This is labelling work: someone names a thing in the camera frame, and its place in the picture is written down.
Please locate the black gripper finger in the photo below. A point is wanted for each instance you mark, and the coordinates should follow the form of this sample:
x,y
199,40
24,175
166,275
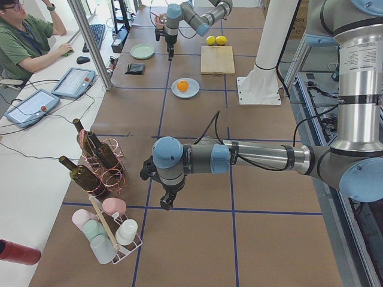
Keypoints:
x,y
170,50
167,201

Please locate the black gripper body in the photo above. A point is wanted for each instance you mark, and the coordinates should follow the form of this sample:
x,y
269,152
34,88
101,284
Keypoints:
x,y
170,191
171,40

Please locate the orange fruit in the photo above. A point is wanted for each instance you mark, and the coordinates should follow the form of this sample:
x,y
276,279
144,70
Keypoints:
x,y
182,85

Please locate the light blue plate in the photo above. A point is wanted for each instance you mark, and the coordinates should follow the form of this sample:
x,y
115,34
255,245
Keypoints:
x,y
194,88

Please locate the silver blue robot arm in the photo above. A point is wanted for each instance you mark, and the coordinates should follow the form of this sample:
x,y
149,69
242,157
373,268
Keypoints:
x,y
200,24
351,164

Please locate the light green plate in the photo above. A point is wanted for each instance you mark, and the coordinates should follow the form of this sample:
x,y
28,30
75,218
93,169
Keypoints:
x,y
142,51

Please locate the pink bowl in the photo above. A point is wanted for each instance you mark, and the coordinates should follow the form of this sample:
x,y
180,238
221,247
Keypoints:
x,y
160,20

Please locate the grey folded cloth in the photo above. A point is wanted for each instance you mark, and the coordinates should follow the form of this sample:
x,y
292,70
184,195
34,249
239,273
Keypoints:
x,y
135,69

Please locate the yellow lemon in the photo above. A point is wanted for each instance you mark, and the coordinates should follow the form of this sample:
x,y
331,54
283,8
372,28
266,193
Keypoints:
x,y
210,40
221,40

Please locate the wooden cutting board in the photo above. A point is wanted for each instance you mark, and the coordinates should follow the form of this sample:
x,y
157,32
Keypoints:
x,y
217,60

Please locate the black mini computer box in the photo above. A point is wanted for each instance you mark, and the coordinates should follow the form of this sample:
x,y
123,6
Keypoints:
x,y
119,40

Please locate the white cup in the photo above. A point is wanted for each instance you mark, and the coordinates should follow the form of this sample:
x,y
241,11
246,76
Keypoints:
x,y
126,233

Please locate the black keyboard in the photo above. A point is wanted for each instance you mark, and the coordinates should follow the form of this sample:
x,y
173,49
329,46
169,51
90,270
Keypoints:
x,y
98,33

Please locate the grey translucent cup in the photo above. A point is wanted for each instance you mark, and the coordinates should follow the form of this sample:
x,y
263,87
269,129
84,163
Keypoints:
x,y
103,249

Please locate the pale green cup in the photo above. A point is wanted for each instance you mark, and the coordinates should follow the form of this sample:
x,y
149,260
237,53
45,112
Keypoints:
x,y
93,228

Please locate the pale pink cup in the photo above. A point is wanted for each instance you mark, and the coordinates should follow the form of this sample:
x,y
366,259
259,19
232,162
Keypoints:
x,y
81,216

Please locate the dark glass wine bottle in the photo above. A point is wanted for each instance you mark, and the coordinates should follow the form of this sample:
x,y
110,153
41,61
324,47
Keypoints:
x,y
85,178

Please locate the black computer mouse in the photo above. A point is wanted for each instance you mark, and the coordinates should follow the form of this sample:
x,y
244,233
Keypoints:
x,y
82,60

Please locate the blue teach pendant tablet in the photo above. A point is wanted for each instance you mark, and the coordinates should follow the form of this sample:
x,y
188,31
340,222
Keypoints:
x,y
74,83

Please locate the person in green shirt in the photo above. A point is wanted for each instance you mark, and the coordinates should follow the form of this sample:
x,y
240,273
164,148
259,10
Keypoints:
x,y
24,40

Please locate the red cylinder bottle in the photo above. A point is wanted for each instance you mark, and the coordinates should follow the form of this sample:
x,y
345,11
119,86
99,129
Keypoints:
x,y
14,252

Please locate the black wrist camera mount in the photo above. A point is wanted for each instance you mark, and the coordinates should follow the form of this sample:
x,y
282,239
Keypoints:
x,y
159,32

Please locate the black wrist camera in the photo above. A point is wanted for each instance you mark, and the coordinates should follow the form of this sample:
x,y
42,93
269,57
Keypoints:
x,y
148,170

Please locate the copper wire bottle rack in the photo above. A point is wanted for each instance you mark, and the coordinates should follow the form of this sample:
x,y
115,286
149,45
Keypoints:
x,y
114,182

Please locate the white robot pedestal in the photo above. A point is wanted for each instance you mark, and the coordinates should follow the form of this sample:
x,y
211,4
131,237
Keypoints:
x,y
260,86

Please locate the aluminium frame post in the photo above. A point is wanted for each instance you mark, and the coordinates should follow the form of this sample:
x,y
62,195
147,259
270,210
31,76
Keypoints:
x,y
82,21

